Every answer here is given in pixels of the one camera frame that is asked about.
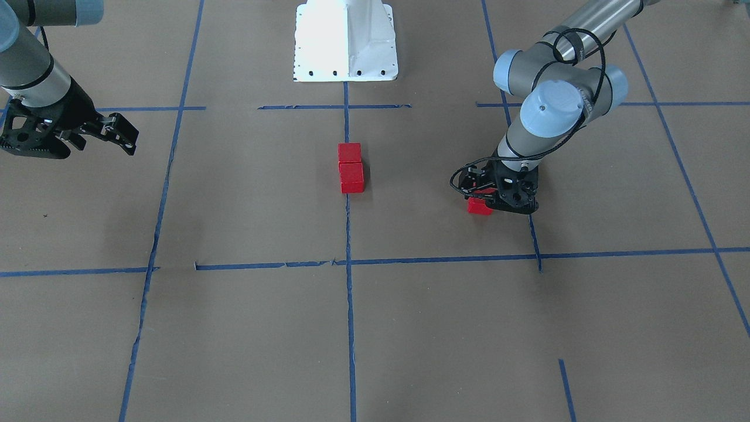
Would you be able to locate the red block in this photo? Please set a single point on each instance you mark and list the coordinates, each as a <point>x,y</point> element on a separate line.
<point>478,206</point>
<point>352,179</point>

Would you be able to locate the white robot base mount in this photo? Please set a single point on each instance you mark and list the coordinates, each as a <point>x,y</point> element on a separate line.
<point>342,41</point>

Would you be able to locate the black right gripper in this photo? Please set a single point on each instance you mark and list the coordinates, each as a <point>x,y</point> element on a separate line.
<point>75,111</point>

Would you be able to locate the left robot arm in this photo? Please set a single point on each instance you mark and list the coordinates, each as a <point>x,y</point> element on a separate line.
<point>565,82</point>

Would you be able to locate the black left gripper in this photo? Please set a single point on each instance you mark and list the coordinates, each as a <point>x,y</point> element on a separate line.
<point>476,181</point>

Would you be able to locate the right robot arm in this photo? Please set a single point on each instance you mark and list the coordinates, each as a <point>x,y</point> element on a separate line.
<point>29,72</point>

